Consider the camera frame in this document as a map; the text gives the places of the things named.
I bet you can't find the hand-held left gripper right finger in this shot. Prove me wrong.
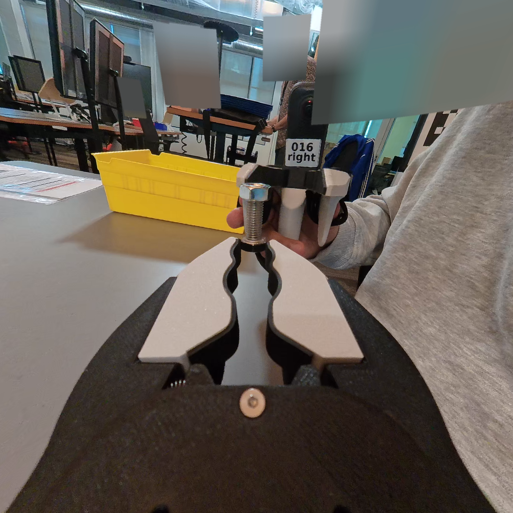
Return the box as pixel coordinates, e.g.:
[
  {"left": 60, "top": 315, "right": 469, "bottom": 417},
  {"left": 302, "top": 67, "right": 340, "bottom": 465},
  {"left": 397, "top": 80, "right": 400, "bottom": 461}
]
[{"left": 265, "top": 240, "right": 365, "bottom": 385}]

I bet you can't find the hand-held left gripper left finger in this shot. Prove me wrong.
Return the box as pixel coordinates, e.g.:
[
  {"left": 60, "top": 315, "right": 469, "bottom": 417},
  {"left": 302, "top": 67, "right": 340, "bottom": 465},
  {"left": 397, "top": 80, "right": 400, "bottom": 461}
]
[{"left": 137, "top": 236, "right": 242, "bottom": 385}]

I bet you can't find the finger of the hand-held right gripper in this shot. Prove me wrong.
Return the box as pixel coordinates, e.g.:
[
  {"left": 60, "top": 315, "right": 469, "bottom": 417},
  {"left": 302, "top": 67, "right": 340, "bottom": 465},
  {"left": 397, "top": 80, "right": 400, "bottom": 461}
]
[
  {"left": 236, "top": 162, "right": 307, "bottom": 241},
  {"left": 305, "top": 168, "right": 350, "bottom": 246}
]

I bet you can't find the silver hex bolt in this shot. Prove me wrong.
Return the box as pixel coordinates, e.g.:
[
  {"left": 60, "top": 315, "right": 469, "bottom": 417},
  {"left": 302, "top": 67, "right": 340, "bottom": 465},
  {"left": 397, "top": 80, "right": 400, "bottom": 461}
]
[{"left": 239, "top": 183, "right": 271, "bottom": 243}]

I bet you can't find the person's right forearm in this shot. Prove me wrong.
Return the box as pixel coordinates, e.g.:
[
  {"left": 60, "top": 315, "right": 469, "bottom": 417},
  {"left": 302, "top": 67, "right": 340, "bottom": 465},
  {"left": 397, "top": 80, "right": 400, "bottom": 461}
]
[{"left": 314, "top": 192, "right": 405, "bottom": 270}]

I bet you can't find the grey desk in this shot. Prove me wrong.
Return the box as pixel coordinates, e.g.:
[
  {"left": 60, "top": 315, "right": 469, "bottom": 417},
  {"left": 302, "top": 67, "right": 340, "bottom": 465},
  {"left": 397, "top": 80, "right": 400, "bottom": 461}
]
[{"left": 0, "top": 160, "right": 361, "bottom": 513}]

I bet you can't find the long wooden office desk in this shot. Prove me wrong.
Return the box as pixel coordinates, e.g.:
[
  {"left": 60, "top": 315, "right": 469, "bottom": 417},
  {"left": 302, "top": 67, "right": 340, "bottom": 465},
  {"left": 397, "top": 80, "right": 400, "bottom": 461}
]
[{"left": 0, "top": 106, "right": 181, "bottom": 173}]

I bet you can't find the person's right hand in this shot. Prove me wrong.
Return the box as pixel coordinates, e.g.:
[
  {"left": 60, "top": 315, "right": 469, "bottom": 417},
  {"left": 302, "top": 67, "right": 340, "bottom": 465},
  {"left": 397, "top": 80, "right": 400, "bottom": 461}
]
[{"left": 226, "top": 200, "right": 348, "bottom": 260}]

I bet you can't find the blue jacket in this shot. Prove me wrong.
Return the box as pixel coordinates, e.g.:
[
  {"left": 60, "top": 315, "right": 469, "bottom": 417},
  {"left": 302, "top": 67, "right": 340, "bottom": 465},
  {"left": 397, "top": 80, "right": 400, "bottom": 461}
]
[{"left": 322, "top": 134, "right": 375, "bottom": 201}]

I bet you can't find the stack of blue trays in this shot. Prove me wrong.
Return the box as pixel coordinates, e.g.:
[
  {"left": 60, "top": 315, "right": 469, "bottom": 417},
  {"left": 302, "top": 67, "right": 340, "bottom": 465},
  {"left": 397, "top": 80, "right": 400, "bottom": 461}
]
[{"left": 220, "top": 94, "right": 276, "bottom": 122}]

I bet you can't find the yellow plastic bin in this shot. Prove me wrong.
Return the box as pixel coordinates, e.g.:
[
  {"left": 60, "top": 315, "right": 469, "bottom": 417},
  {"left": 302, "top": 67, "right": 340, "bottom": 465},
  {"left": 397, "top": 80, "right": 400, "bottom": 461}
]
[{"left": 91, "top": 149, "right": 247, "bottom": 234}]

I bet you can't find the black office chair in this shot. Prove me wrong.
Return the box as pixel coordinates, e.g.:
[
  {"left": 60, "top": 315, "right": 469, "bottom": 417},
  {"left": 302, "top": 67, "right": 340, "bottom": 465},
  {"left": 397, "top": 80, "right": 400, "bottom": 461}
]
[{"left": 136, "top": 108, "right": 179, "bottom": 155}]

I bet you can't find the black white marker board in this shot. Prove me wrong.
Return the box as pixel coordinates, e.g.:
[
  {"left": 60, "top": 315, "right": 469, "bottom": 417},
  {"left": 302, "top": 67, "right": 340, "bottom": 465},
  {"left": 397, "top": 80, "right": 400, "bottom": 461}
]
[{"left": 424, "top": 111, "right": 459, "bottom": 148}]

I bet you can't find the person's grey sweatshirt torso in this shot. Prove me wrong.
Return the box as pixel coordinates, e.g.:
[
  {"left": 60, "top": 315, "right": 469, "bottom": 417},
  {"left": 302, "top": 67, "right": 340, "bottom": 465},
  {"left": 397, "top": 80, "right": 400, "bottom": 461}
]
[{"left": 355, "top": 102, "right": 513, "bottom": 513}]

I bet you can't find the dark flat monitor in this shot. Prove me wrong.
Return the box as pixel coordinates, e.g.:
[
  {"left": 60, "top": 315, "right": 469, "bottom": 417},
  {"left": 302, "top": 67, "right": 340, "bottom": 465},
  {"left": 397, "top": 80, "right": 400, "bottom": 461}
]
[{"left": 122, "top": 63, "right": 154, "bottom": 121}]

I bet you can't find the large black monitor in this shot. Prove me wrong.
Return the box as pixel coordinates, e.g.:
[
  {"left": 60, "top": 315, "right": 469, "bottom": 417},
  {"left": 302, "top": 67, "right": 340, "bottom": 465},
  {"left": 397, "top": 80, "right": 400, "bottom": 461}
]
[
  {"left": 89, "top": 19, "right": 125, "bottom": 107},
  {"left": 46, "top": 0, "right": 87, "bottom": 99}
]

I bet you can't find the laminated paper sheet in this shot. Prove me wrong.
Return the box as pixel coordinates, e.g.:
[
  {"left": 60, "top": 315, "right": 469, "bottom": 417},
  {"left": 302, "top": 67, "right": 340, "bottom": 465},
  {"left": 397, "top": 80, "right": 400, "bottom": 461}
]
[{"left": 0, "top": 165, "right": 103, "bottom": 205}]

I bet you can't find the tan chair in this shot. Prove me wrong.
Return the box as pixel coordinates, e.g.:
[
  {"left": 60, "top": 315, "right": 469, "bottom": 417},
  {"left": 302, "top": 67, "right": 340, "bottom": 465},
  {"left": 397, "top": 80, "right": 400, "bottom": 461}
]
[{"left": 39, "top": 78, "right": 79, "bottom": 106}]

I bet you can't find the small black monitor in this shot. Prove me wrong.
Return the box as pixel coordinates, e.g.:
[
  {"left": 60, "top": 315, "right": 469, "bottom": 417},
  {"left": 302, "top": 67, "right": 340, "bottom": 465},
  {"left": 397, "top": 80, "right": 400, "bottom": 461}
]
[{"left": 8, "top": 55, "right": 46, "bottom": 92}]

